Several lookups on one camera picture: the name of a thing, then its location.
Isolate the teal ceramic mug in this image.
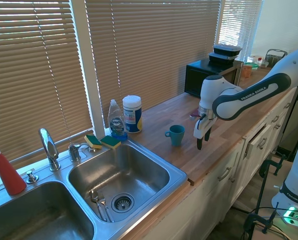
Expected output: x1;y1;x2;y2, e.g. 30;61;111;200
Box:
164;124;186;148

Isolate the white wipes canister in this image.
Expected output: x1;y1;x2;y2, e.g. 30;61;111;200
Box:
122;94;143;134

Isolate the small chrome sink knob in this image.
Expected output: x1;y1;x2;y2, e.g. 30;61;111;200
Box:
26;169;40;185

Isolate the yellow green sponge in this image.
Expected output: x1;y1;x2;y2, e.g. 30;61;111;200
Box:
100;135;122;151
84;134;103;150

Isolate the metal spoon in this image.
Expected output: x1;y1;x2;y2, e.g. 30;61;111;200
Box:
89;190;108;222

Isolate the blue dish soap bottle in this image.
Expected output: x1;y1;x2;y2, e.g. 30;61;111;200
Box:
107;98;128;142

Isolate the metal fork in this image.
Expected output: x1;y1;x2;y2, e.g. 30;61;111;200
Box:
98;191;115;223

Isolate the black microwave oven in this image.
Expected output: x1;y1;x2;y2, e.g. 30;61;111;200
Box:
184;59;244;99

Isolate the black plastic food container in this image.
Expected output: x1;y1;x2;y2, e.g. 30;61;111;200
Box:
208;51;238;67
212;44;242;57

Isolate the orange container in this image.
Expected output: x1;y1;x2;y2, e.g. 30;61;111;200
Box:
240;63;255;79

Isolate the black table clamp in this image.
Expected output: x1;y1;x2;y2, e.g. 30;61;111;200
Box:
258;154;288;177
244;201;280;235

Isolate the clear container green lid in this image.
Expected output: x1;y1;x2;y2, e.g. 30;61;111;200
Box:
247;54;263;69

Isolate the chrome faucet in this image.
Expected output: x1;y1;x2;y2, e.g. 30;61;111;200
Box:
38;127;62;172

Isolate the black wire basket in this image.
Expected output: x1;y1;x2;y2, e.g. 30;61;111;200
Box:
264;48;288;69

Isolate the metal drain strainer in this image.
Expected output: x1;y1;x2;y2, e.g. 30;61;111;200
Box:
110;192;135;214

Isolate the stainless steel double sink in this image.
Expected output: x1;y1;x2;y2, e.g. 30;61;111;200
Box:
0;138;189;240

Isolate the chrome soap dispenser pump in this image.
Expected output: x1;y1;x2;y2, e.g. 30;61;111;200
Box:
68;142;97;163

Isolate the white kitchen cabinet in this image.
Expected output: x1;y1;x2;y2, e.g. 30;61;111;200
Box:
138;87;298;240

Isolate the narrow white window blind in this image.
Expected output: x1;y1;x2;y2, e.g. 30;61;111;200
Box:
218;0;263;64

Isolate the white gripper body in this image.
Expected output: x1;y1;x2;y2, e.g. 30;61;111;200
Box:
193;115;218;140

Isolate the wide tan window blind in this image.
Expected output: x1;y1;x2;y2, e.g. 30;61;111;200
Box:
0;0;95;180
84;0;222;123

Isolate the black dishwasher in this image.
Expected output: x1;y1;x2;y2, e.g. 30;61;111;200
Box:
280;85;298;164

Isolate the red spray bottle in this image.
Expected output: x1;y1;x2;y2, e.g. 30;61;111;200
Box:
0;140;28;196

